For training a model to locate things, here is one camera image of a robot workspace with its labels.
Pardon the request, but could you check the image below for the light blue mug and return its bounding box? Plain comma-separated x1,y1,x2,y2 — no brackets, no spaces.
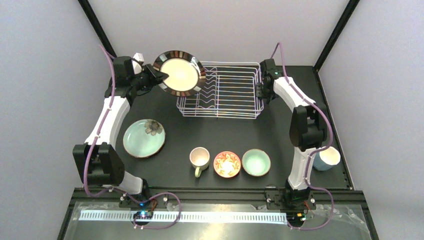
313,146,341,172

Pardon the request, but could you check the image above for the black frame post right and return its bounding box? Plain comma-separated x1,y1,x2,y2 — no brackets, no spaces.
313,0,360,73

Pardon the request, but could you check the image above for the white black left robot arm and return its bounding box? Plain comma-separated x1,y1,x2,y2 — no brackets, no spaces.
72,52,168,197

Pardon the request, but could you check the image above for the black striped rim dinner plate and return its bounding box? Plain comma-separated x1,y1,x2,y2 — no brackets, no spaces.
153,50,207,97

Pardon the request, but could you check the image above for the black frame post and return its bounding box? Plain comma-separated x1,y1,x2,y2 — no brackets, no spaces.
78,0,117,57
313,0,360,73

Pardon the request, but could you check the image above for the white led light strip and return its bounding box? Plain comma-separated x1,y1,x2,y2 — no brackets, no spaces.
76,210,287,225

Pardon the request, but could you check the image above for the black frame post left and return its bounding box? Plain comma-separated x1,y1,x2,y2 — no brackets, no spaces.
78,0,117,57

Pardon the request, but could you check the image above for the white wire dish rack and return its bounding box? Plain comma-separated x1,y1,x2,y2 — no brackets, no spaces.
176,61,264,119

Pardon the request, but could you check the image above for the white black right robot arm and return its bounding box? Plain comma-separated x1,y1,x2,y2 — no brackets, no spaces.
256,58,328,209

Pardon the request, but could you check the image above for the green glazed small bowl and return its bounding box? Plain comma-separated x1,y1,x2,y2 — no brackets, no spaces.
241,148,271,177

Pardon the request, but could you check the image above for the cream mug green handle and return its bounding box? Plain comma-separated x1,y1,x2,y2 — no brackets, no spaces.
189,147,210,178

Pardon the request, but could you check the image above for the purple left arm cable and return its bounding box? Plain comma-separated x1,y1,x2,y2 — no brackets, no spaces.
82,44,183,230

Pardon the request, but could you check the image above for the green flower plate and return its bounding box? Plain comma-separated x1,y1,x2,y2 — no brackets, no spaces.
122,119,166,158

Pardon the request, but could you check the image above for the orange floral small bowl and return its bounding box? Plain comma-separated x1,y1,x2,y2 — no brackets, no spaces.
213,151,242,178

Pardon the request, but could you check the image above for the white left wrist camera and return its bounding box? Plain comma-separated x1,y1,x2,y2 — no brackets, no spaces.
132,52,144,74

